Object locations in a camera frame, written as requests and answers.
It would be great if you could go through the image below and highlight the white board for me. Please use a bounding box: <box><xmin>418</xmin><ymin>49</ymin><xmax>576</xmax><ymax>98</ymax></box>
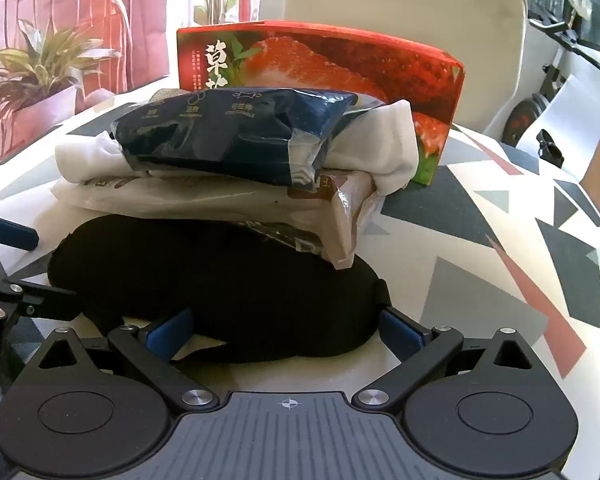
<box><xmin>515</xmin><ymin>74</ymin><xmax>600</xmax><ymax>181</ymax></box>

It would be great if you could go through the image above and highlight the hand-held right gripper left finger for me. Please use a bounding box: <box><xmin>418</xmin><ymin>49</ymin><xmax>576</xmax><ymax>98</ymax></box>
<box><xmin>30</xmin><ymin>308</ymin><xmax>220</xmax><ymax>410</ymax></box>

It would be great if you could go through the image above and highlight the black eye mask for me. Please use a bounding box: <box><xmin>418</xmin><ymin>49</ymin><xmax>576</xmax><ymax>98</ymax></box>
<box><xmin>47</xmin><ymin>217</ymin><xmax>393</xmax><ymax>363</ymax></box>

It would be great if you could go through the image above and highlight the dark blue packet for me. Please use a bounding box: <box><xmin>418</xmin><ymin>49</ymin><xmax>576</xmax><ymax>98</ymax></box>
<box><xmin>110</xmin><ymin>86</ymin><xmax>386</xmax><ymax>193</ymax></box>

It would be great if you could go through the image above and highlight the white packet with brown print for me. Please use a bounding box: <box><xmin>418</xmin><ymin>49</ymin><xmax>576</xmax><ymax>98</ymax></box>
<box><xmin>50</xmin><ymin>170</ymin><xmax>381</xmax><ymax>271</ymax></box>

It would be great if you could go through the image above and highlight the red strawberry print box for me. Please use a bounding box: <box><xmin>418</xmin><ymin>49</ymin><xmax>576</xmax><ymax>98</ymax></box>
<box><xmin>176</xmin><ymin>20</ymin><xmax>466</xmax><ymax>188</ymax></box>

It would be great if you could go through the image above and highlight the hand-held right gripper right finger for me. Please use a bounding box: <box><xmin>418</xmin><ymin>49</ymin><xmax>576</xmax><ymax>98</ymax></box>
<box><xmin>352</xmin><ymin>306</ymin><xmax>538</xmax><ymax>410</ymax></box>

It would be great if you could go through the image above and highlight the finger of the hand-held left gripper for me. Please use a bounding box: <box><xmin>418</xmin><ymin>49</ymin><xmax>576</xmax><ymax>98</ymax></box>
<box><xmin>0</xmin><ymin>267</ymin><xmax>79</xmax><ymax>356</ymax></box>
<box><xmin>0</xmin><ymin>207</ymin><xmax>40</xmax><ymax>252</ymax></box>

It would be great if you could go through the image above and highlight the black exercise bike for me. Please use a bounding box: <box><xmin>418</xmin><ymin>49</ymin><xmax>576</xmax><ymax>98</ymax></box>
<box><xmin>500</xmin><ymin>0</ymin><xmax>600</xmax><ymax>171</ymax></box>

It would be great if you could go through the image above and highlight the geometric patterned tablecloth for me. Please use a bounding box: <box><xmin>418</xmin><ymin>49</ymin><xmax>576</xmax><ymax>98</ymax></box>
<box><xmin>0</xmin><ymin>85</ymin><xmax>600</xmax><ymax>480</ymax></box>

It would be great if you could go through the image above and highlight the white cloth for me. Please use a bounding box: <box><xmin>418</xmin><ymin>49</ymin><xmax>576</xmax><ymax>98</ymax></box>
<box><xmin>54</xmin><ymin>100</ymin><xmax>421</xmax><ymax>191</ymax></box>

